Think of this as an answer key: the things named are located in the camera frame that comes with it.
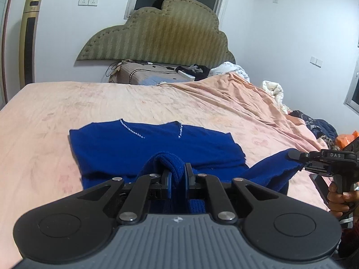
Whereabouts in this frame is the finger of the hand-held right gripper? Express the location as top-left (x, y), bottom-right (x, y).
top-left (288, 149), bottom-right (323, 163)

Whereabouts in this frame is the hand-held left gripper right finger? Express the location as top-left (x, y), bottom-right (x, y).
top-left (184, 163), bottom-right (281, 225)

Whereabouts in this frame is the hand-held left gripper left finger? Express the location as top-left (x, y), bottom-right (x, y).
top-left (74, 169), bottom-right (173, 225)

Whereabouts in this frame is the blue beaded sweater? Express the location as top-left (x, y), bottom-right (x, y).
top-left (69, 120), bottom-right (305, 216)

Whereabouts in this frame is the pile of dark clothes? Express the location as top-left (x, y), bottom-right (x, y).
top-left (289, 110), bottom-right (338, 149)

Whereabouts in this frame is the person's right hand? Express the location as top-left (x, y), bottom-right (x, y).
top-left (328, 183), bottom-right (356, 218)

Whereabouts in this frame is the orange plastic bag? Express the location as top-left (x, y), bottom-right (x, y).
top-left (335, 130), bottom-right (359, 150)

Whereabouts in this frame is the grey framed window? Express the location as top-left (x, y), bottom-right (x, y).
top-left (344, 43), bottom-right (359, 116)

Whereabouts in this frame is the white quilt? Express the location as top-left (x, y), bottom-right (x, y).
top-left (210, 61), bottom-right (289, 115)

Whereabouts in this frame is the black cloth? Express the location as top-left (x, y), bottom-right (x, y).
top-left (175, 65), bottom-right (211, 82)

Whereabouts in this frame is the brown pillow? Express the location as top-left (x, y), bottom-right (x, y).
top-left (116, 60), bottom-right (195, 86)

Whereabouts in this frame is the pink bed blanket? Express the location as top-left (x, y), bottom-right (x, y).
top-left (0, 72), bottom-right (335, 269)

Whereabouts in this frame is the olive padded headboard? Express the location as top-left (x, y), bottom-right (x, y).
top-left (76, 0), bottom-right (236, 63)

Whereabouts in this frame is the glass wardrobe door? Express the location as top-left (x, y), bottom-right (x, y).
top-left (0, 0), bottom-right (21, 110)

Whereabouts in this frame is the black cable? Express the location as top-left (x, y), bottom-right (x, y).
top-left (105, 61), bottom-right (125, 78)

